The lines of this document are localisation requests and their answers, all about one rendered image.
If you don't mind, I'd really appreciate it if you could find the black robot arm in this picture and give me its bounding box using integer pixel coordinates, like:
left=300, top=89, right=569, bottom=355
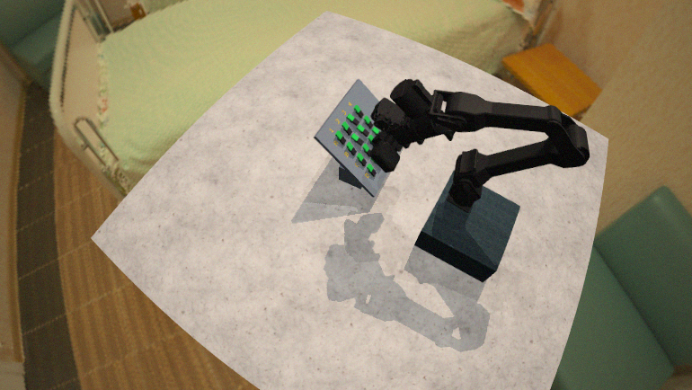
left=370, top=79, right=590, bottom=213

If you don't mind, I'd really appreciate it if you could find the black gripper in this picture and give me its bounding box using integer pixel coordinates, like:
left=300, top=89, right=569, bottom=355
left=370, top=116, right=424, bottom=173

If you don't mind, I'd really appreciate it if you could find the grey switch panel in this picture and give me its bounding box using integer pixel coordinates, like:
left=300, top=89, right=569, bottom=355
left=314, top=79, right=388, bottom=198

